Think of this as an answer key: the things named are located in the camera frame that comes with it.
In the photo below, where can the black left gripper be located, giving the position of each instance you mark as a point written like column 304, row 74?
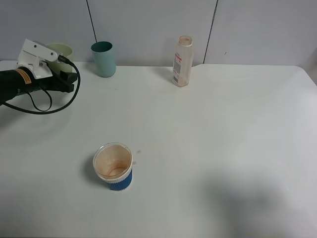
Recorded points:
column 27, row 83

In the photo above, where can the clear plastic drink bottle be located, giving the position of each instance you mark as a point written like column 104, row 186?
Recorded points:
column 183, row 59

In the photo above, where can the pale yellow plastic cup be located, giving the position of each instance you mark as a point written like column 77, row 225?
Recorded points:
column 66, row 51

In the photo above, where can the teal plastic cup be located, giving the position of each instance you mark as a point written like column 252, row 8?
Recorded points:
column 104, row 59

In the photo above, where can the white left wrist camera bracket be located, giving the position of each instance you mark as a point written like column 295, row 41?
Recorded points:
column 34, row 55

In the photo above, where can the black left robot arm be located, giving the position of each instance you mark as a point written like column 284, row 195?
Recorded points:
column 8, row 87

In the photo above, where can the glass cup with blue sleeve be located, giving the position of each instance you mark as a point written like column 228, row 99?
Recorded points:
column 113, row 163

